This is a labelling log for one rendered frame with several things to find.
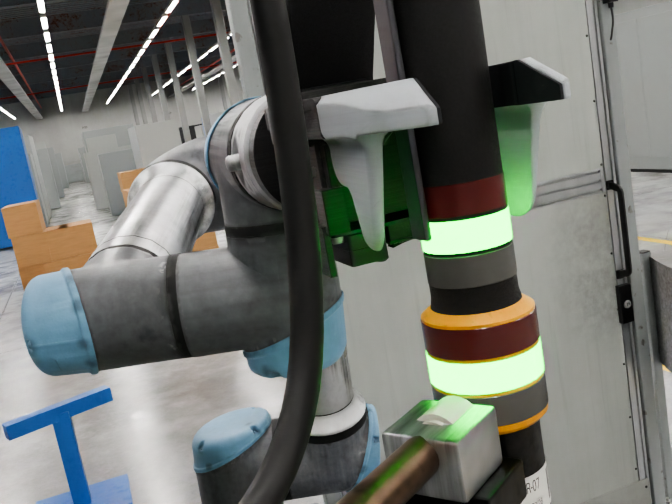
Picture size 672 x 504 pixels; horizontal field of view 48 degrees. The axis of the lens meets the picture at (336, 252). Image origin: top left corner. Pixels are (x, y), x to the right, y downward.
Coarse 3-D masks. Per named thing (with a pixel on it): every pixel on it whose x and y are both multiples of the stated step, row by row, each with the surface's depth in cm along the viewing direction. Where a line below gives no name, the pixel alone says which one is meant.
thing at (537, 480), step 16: (512, 432) 28; (528, 432) 28; (512, 448) 28; (528, 448) 28; (528, 464) 28; (544, 464) 29; (528, 480) 28; (544, 480) 29; (528, 496) 29; (544, 496) 29
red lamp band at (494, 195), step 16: (496, 176) 27; (432, 192) 27; (448, 192) 27; (464, 192) 26; (480, 192) 26; (496, 192) 27; (432, 208) 27; (448, 208) 27; (464, 208) 27; (480, 208) 27; (496, 208) 27
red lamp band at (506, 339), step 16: (528, 320) 27; (432, 336) 28; (448, 336) 27; (464, 336) 27; (480, 336) 27; (496, 336) 27; (512, 336) 27; (528, 336) 27; (432, 352) 28; (448, 352) 28; (464, 352) 27; (480, 352) 27; (496, 352) 27; (512, 352) 27
